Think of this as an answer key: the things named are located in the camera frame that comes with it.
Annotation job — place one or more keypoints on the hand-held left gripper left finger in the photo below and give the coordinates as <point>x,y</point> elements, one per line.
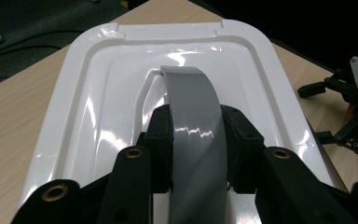
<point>160,140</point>

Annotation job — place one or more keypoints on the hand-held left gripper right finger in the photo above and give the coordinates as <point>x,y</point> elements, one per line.
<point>240,146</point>

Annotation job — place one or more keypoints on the black base with yellow stripes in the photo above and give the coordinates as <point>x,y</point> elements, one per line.
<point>124,3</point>

